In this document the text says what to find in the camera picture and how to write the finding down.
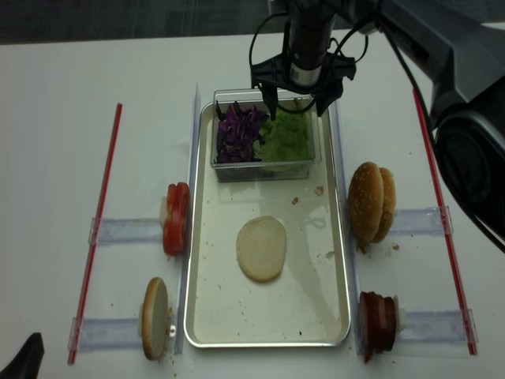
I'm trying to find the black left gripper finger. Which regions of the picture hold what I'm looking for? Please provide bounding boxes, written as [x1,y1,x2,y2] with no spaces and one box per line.
[1,332,44,379]

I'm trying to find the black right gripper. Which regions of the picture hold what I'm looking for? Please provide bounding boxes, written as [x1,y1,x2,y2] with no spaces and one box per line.
[250,1,356,120]

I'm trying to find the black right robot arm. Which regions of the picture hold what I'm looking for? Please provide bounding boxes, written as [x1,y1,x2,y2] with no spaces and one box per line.
[250,1,504,249]

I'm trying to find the green lettuce pile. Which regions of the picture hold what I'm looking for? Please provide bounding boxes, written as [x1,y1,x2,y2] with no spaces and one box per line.
[252,110,311,162]

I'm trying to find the white pusher block tomato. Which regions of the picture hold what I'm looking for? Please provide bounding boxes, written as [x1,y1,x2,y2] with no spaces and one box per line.
[159,196,168,228]

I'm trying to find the red tomato slices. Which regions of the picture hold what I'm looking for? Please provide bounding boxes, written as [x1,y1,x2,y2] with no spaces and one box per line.
[163,182,189,256]

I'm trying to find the brown meat patties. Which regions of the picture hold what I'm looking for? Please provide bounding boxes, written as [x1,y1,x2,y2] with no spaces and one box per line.
[359,291,398,363]

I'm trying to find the purple shredded cabbage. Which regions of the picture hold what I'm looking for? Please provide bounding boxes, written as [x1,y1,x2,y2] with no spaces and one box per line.
[215,102,269,164]

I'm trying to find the clear plastic container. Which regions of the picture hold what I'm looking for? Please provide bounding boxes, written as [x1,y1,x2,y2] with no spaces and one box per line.
[210,89,319,182]

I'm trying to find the lower left clear track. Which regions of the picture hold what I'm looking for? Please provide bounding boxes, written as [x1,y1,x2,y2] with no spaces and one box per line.
[68,317,142,351]

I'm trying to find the clear track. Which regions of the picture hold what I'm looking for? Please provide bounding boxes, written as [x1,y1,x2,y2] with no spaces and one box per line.
[68,317,142,351]
[389,206,453,235]
[88,218,163,246]
[399,310,474,343]

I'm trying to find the left red rod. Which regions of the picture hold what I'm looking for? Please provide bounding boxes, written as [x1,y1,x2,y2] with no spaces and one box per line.
[67,103,123,366]

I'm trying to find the red rod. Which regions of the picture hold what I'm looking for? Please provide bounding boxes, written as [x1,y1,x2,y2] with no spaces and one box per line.
[413,89,477,356]
[67,103,123,366]

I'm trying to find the sesame bun top front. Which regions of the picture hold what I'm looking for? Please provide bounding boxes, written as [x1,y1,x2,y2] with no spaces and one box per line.
[347,162,384,242]

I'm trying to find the sesame bun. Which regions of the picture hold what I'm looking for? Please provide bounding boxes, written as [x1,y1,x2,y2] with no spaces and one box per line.
[372,167,396,243]
[347,162,384,242]

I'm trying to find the sesame bun top rear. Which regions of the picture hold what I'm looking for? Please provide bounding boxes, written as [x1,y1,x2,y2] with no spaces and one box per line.
[372,167,396,243]

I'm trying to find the upright bun slice left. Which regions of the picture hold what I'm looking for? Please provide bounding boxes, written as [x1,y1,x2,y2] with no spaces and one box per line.
[140,277,169,361]

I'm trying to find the bun bottom on tray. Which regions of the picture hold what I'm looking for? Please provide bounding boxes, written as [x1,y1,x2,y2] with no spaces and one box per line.
[236,216,286,283]

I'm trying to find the upper left clear track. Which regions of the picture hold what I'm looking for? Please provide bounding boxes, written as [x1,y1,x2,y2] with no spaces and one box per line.
[88,218,163,246]

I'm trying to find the upper right clear track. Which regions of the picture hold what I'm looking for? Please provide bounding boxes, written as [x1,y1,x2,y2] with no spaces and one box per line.
[389,206,453,235]

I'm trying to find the silver metal tray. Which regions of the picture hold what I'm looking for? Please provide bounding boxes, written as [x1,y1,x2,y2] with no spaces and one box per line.
[184,104,350,348]

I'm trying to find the white pusher block patty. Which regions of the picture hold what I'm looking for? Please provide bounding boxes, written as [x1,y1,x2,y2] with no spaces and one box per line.
[393,295,406,340]

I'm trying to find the lower right clear track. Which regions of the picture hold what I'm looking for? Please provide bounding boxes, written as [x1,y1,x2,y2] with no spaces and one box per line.
[399,310,474,343]

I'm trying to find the right red rod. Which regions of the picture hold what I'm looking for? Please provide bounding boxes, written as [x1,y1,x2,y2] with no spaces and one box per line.
[413,89,477,356]

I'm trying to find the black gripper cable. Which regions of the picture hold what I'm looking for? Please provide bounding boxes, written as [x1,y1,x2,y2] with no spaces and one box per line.
[248,11,505,253]

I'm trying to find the left clear long rail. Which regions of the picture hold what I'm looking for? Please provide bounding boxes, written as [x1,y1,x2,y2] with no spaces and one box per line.
[173,84,201,355]

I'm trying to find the clear long rail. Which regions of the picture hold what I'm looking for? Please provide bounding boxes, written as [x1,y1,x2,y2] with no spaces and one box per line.
[329,101,365,360]
[173,84,201,355]

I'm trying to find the right clear long rail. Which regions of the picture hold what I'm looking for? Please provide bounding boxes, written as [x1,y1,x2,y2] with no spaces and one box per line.
[329,101,365,360]

